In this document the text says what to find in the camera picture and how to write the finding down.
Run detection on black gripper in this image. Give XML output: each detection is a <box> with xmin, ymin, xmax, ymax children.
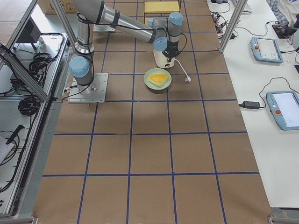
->
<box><xmin>163</xmin><ymin>41</ymin><xmax>181</xmax><ymax>62</ymax></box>

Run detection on white two-slot toaster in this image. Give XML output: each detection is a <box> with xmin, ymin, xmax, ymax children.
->
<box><xmin>153</xmin><ymin>49</ymin><xmax>175</xmax><ymax>69</ymax></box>

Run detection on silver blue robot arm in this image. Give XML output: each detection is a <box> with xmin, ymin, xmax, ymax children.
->
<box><xmin>73</xmin><ymin>0</ymin><xmax>183</xmax><ymax>62</ymax></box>

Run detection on light green plate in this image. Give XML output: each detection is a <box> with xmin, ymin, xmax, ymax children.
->
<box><xmin>144</xmin><ymin>68</ymin><xmax>172</xmax><ymax>90</ymax></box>

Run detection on yellow toast slice on plate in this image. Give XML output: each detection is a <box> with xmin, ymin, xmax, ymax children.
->
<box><xmin>148</xmin><ymin>73</ymin><xmax>168</xmax><ymax>86</ymax></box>

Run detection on black power adapter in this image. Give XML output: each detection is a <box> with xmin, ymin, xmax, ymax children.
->
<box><xmin>240</xmin><ymin>101</ymin><xmax>261</xmax><ymax>109</ymax></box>

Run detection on upper blue teach pendant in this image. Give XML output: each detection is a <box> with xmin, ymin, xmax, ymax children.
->
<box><xmin>250</xmin><ymin>37</ymin><xmax>284</xmax><ymax>63</ymax></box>

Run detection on blue teach pendant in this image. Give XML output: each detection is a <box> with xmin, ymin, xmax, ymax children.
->
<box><xmin>250</xmin><ymin>37</ymin><xmax>284</xmax><ymax>63</ymax></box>
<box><xmin>266</xmin><ymin>91</ymin><xmax>299</xmax><ymax>131</ymax></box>

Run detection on cardboard box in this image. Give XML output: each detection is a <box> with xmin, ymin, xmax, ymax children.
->
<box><xmin>38</xmin><ymin>0</ymin><xmax>78</xmax><ymax>15</ymax></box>

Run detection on lower blue teach pendant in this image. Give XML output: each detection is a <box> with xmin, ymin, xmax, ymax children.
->
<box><xmin>266</xmin><ymin>91</ymin><xmax>299</xmax><ymax>131</ymax></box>

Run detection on black monitor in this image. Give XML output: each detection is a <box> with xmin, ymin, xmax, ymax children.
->
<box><xmin>16</xmin><ymin>17</ymin><xmax>41</xmax><ymax>50</ymax></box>

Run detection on white toaster power cable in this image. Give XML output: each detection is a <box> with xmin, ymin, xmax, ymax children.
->
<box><xmin>174</xmin><ymin>59</ymin><xmax>192</xmax><ymax>83</ymax></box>

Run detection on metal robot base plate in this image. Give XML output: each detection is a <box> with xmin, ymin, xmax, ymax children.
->
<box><xmin>67</xmin><ymin>73</ymin><xmax>108</xmax><ymax>103</ymax></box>

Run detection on aluminium frame post right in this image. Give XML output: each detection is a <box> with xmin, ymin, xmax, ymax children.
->
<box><xmin>219</xmin><ymin>0</ymin><xmax>247</xmax><ymax>53</ymax></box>

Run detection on aluminium frame post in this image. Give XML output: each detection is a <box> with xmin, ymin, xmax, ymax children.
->
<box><xmin>219</xmin><ymin>0</ymin><xmax>247</xmax><ymax>53</ymax></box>
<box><xmin>51</xmin><ymin>0</ymin><xmax>77</xmax><ymax>47</ymax></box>

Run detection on aluminium frame post left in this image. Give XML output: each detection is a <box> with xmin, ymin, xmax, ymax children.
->
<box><xmin>51</xmin><ymin>0</ymin><xmax>77</xmax><ymax>47</ymax></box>

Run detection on coiled black cables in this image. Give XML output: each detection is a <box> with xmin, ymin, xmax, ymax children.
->
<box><xmin>18</xmin><ymin>96</ymin><xmax>42</xmax><ymax>117</ymax></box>

